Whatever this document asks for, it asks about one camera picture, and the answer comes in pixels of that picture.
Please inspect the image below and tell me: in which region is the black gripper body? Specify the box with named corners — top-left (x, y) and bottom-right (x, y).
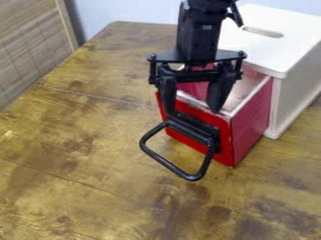
top-left (149, 1), bottom-right (248, 85)

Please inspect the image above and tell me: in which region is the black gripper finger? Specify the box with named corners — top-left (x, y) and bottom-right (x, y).
top-left (206, 62), bottom-right (235, 113)
top-left (158, 67), bottom-right (177, 115)

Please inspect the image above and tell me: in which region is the red wooden drawer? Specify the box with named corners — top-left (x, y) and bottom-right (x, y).
top-left (154, 64), bottom-right (274, 168)

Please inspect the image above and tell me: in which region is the black metal drawer handle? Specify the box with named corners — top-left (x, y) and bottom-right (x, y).
top-left (139, 112), bottom-right (222, 181)

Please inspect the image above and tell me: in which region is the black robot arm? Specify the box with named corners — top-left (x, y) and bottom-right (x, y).
top-left (149, 0), bottom-right (248, 115)

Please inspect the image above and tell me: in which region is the white wooden cabinet box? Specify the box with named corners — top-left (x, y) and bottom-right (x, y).
top-left (219, 4), bottom-right (321, 139)

